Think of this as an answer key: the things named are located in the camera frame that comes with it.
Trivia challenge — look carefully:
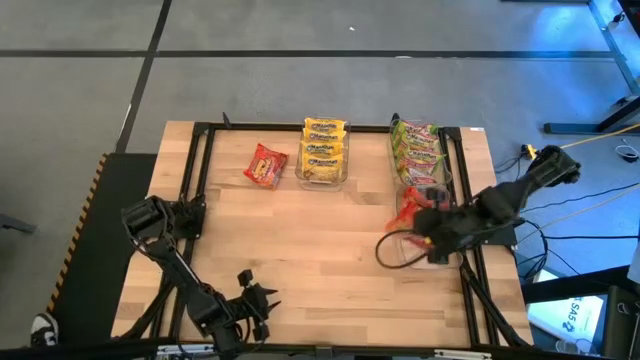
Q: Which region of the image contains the grey metal floor leg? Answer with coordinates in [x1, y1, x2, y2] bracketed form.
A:
[0, 213, 37, 235]

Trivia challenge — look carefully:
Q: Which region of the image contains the black cabinet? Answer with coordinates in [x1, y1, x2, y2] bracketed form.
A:
[602, 284, 640, 360]

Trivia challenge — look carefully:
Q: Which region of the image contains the person's shoe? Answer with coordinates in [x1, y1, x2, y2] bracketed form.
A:
[29, 312, 60, 348]

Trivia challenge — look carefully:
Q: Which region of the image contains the black looped gripper cable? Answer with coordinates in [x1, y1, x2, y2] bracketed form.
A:
[374, 228, 434, 270]

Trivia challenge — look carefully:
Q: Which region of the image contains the white printed sign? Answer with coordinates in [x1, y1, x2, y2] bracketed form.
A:
[527, 294, 606, 346]

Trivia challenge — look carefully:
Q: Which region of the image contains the black floor cable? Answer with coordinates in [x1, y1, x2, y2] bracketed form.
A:
[542, 233, 640, 241]
[522, 182, 640, 214]

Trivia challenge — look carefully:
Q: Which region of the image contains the black metal table frame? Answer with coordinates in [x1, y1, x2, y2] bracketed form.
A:
[112, 112, 534, 351]

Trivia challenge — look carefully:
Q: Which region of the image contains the silver aluminium extrusion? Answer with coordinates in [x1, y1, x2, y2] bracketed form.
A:
[433, 348, 494, 360]
[156, 343, 215, 357]

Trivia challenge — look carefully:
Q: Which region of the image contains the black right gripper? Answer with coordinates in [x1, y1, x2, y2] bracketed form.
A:
[413, 188, 471, 265]

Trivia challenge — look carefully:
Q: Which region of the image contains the tan floor cable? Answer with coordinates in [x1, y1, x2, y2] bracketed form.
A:
[517, 188, 640, 244]

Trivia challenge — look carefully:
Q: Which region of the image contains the black desk bar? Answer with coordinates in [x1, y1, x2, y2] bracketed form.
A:
[519, 264, 632, 305]

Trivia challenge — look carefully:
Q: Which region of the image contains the black platform with hazard stripes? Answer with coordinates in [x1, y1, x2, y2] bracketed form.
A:
[44, 152, 159, 347]

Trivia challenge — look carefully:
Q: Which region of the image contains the white coiled cable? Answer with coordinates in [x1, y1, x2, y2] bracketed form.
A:
[615, 139, 640, 164]

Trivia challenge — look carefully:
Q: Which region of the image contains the yellow extension cord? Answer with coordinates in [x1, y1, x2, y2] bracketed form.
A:
[520, 122, 640, 162]

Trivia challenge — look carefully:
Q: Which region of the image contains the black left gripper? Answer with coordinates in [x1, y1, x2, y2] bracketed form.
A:
[224, 269, 282, 342]

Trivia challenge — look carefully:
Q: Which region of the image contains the clear plastic bin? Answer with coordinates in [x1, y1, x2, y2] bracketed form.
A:
[388, 115, 454, 191]
[395, 185, 469, 271]
[294, 117, 351, 193]

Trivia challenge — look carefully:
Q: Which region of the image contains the black desk frame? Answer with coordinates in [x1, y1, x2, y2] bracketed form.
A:
[543, 0, 640, 135]

